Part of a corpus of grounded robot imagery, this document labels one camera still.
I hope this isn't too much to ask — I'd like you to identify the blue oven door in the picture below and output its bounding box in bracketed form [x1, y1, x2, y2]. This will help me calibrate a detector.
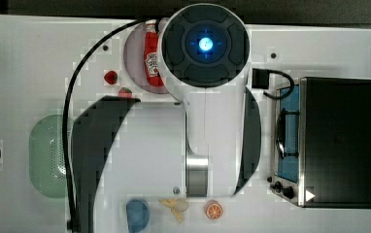
[276, 85, 300, 183]

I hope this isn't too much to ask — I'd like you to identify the black toaster oven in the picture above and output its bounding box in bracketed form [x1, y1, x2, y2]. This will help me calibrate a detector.
[269, 77, 371, 209]

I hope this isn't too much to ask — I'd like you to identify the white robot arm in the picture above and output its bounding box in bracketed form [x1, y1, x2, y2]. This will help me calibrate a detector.
[71, 4, 261, 233]

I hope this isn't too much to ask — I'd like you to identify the red ketchup bottle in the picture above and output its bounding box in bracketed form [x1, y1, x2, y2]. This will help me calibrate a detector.
[144, 19, 163, 87]

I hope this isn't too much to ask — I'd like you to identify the light red strawberry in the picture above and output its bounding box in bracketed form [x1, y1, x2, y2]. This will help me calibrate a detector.
[118, 87, 132, 98]

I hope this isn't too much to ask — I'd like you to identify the grey round plate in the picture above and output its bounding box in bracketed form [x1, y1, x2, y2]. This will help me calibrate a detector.
[123, 22, 168, 94]

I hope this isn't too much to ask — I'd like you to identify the dark red strawberry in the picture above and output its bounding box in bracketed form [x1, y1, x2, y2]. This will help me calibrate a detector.
[104, 71, 118, 84]

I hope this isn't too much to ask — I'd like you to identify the yellow banana peel toy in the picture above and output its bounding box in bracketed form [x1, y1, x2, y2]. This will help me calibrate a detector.
[159, 198, 189, 223]

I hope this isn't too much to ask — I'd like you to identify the orange slice toy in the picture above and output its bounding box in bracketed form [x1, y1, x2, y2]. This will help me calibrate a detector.
[205, 200, 223, 220]

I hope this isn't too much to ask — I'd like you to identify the blue cup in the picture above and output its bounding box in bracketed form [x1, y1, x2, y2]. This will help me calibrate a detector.
[126, 199, 151, 233]

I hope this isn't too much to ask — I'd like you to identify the green perforated colander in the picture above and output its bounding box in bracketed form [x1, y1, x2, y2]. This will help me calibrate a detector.
[28, 115, 67, 199]

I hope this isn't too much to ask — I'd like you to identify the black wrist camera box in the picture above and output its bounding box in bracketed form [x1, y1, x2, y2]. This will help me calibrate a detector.
[252, 69, 269, 89]

